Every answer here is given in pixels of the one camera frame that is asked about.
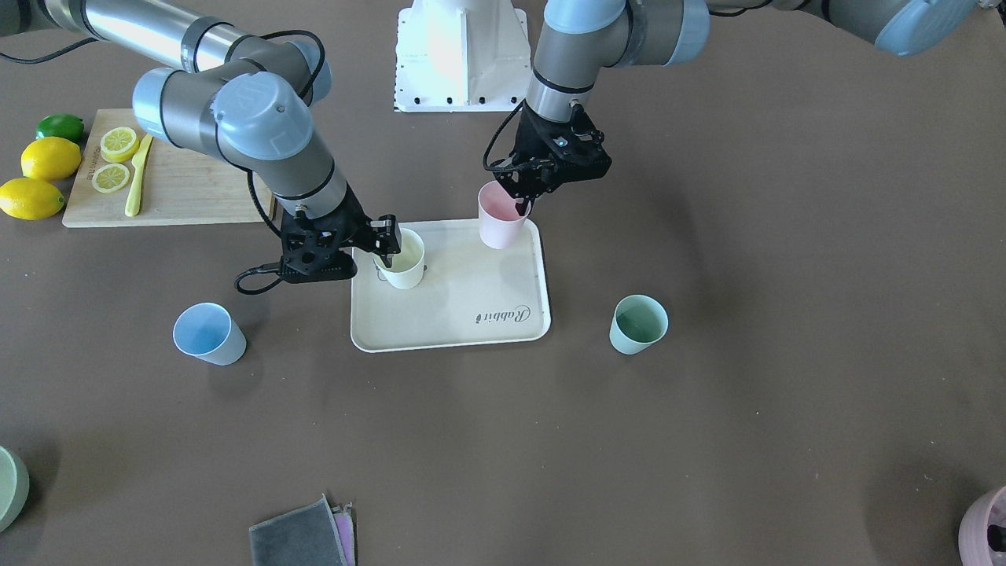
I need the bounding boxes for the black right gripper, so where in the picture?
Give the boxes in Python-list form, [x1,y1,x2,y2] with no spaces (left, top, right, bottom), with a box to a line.
[279,186,402,284]

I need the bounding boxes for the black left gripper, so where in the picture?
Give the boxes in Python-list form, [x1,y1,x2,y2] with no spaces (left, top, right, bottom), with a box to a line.
[494,101,613,219]

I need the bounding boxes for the pink cup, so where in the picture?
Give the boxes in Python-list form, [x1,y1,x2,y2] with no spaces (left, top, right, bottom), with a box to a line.
[477,182,531,248]

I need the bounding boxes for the cream yellow cup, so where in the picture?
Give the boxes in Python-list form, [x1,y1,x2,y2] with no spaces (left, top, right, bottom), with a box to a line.
[373,228,425,290]

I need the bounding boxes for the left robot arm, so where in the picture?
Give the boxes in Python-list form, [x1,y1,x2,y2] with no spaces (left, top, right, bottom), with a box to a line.
[484,1,977,216]

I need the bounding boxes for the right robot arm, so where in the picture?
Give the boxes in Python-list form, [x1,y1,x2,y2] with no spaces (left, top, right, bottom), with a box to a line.
[2,1,402,282]

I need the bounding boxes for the cream rabbit tray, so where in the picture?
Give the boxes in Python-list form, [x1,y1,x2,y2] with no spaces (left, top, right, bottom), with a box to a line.
[350,219,551,352]

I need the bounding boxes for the green cup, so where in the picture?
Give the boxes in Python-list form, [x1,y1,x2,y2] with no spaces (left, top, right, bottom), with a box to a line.
[608,294,670,355]

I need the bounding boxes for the blue cup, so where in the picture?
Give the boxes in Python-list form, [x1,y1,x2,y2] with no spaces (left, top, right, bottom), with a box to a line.
[172,303,247,366]

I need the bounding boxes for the wooden cutting board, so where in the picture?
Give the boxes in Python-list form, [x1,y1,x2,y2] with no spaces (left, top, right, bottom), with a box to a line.
[62,108,261,228]

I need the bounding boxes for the yellow plastic knife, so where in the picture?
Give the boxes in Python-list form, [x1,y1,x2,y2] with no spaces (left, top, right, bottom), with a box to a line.
[123,134,153,218]

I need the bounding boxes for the purple cloth under grey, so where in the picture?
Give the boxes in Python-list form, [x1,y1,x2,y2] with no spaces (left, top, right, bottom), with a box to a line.
[331,502,357,566]

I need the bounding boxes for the lemon half slice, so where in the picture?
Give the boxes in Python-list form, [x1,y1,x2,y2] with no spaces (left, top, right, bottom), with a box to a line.
[90,164,130,194]
[98,127,141,164]

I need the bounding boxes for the grey folded cloth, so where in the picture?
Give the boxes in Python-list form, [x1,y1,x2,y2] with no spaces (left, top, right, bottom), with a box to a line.
[248,497,342,565]

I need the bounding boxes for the green lime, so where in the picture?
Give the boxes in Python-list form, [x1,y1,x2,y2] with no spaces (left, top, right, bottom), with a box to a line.
[35,112,85,143]

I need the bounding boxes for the whole yellow lemon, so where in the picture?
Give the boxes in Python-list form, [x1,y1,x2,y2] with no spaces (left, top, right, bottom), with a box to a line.
[1,177,65,221]
[20,136,82,182]

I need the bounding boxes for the green bowl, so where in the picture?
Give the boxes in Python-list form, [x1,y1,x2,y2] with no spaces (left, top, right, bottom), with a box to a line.
[1,447,30,531]

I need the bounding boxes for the pink bowl with ice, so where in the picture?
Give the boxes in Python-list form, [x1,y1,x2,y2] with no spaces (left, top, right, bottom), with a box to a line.
[958,487,1005,565]

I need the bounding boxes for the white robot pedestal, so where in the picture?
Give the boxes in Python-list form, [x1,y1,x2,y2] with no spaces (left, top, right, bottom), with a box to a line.
[393,1,531,112]

